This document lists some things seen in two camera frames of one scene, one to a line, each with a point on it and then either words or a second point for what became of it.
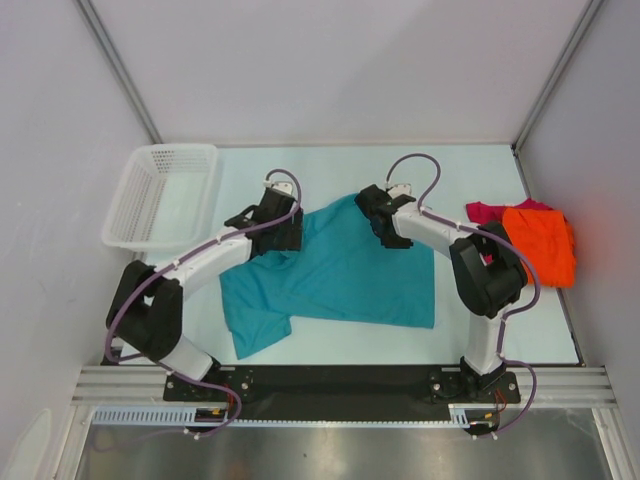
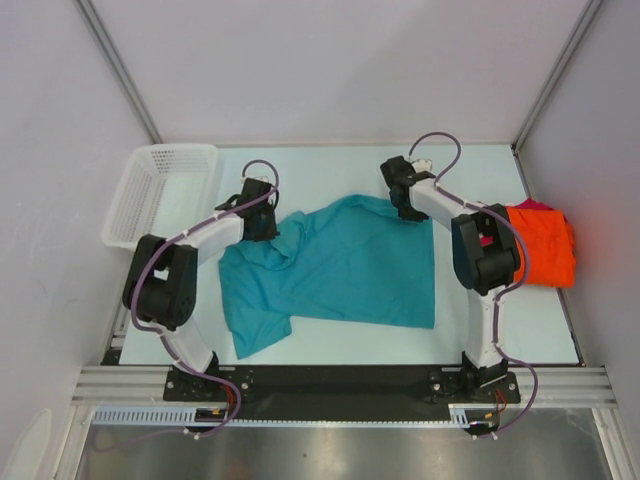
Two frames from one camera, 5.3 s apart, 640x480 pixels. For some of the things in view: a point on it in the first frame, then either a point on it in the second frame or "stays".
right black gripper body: x=390 y=241 to x=409 y=214
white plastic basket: x=165 y=199 stays
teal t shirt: x=342 y=272 stays
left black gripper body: x=288 y=234 to x=267 y=229
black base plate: x=269 y=391 stays
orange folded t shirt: x=547 y=238 stays
